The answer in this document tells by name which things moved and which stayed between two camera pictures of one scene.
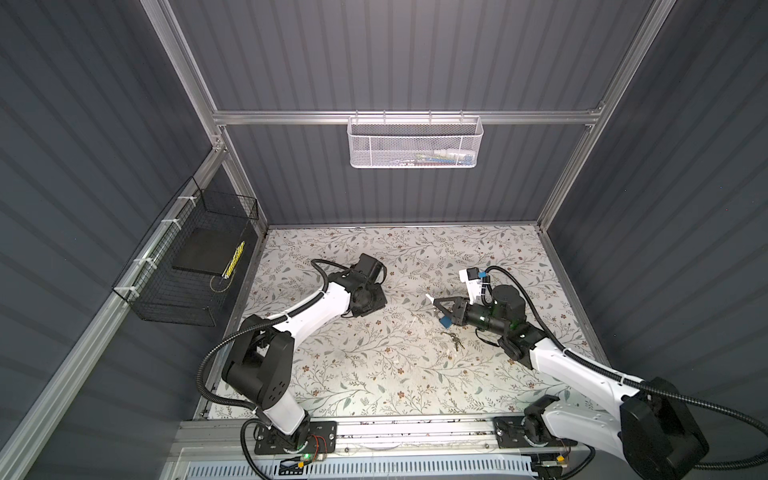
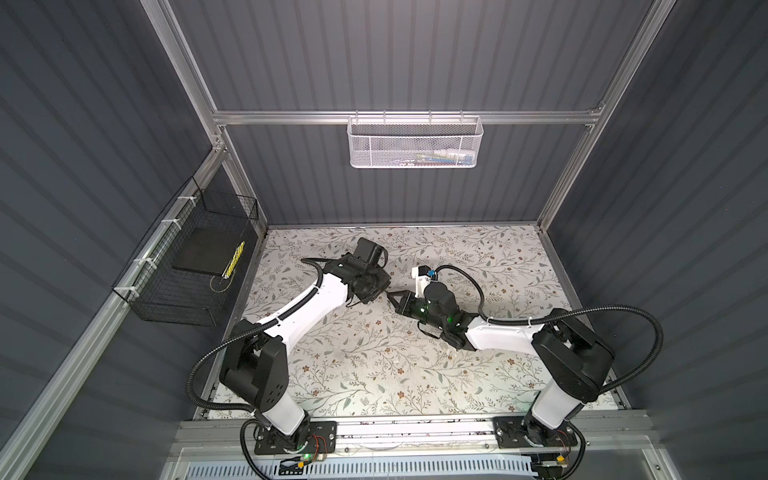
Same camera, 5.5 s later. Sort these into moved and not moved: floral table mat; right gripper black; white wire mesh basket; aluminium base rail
Moved: right gripper black
Not moved: floral table mat; aluminium base rail; white wire mesh basket
